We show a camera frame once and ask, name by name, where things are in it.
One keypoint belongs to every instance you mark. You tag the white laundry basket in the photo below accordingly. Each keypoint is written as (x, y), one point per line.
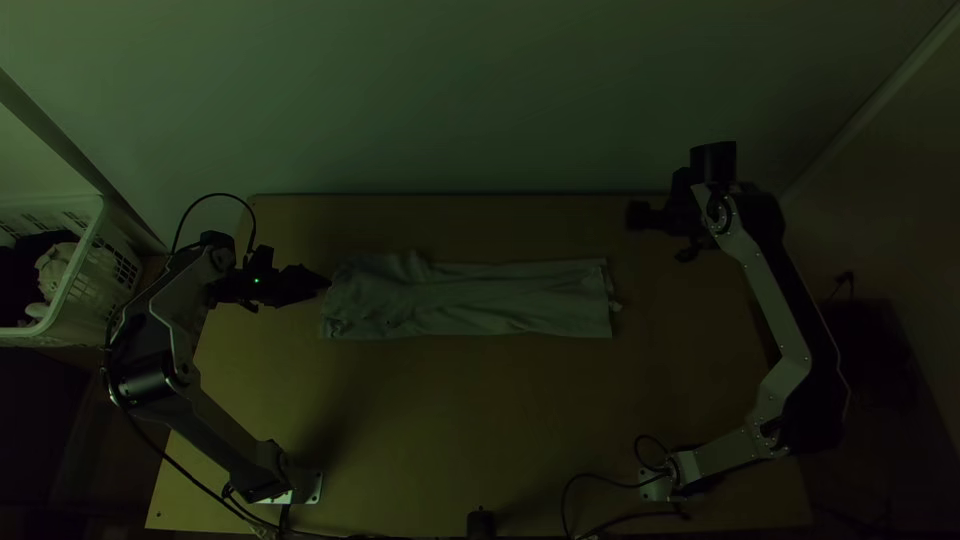
(97, 277)

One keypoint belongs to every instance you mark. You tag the white t-shirt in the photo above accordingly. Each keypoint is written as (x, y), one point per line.
(465, 300)

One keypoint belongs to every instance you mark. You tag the heap of clothes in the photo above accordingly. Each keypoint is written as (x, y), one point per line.
(34, 277)

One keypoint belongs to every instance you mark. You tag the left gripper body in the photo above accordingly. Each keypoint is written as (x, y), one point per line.
(298, 285)

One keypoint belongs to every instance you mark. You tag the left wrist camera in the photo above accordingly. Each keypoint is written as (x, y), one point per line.
(262, 259)

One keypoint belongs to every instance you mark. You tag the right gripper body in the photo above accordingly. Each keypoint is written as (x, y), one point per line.
(664, 216)

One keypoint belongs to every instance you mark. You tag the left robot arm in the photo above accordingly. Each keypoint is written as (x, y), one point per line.
(161, 322)

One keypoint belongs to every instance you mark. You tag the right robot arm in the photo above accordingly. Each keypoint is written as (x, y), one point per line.
(780, 315)

